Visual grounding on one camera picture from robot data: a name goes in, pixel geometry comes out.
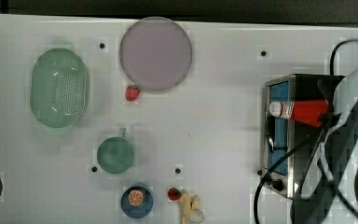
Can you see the red ketchup bottle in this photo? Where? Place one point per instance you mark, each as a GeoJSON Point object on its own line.
{"type": "Point", "coordinates": [307, 112]}

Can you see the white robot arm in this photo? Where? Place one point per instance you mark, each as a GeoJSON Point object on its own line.
{"type": "Point", "coordinates": [327, 192]}

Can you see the black toaster oven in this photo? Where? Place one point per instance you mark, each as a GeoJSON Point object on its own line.
{"type": "Point", "coordinates": [282, 135]}

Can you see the red strawberry toy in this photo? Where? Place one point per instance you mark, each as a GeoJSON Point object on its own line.
{"type": "Point", "coordinates": [132, 92]}
{"type": "Point", "coordinates": [174, 194]}

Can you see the pink round plate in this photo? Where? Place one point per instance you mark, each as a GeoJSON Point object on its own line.
{"type": "Point", "coordinates": [156, 54]}

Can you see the green mug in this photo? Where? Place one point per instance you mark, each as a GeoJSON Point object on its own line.
{"type": "Point", "coordinates": [116, 155]}

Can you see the peeled banana toy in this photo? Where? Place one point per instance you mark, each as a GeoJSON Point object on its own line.
{"type": "Point", "coordinates": [190, 213]}

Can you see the orange slice toy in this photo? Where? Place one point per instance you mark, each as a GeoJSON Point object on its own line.
{"type": "Point", "coordinates": [136, 197]}

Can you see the blue bowl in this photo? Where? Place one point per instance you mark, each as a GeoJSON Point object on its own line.
{"type": "Point", "coordinates": [137, 211]}

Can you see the green perforated colander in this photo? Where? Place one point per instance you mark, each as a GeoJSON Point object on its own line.
{"type": "Point", "coordinates": [60, 87]}

